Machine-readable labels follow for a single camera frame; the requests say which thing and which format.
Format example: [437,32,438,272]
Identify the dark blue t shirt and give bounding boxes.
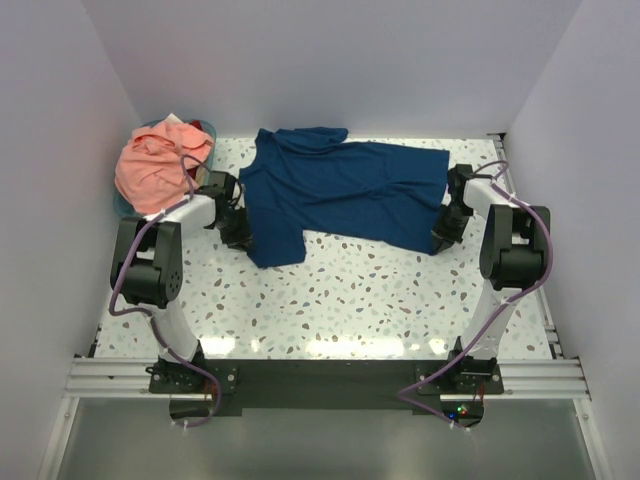
[239,127,450,268]

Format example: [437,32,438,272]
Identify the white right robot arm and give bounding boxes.
[432,164,553,361]

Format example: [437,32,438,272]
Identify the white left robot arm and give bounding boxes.
[108,171,252,363]

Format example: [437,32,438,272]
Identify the beige garment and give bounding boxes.
[189,166,210,185]

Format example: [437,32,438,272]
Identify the pink t shirt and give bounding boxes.
[114,119,214,214]

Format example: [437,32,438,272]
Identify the dark red garment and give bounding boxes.
[188,119,211,132]

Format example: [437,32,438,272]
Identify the teal plastic laundry basket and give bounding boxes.
[112,118,219,219]

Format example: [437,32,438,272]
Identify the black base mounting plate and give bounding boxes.
[146,353,505,426]

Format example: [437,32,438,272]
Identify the aluminium frame rail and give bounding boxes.
[63,358,591,400]

